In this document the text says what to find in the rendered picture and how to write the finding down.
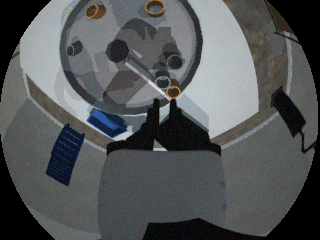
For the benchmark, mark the bronze ring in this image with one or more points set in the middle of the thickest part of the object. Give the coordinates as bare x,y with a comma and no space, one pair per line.
100,11
173,93
151,3

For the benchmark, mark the dark blue crate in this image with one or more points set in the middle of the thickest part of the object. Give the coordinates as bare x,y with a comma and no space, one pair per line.
104,123

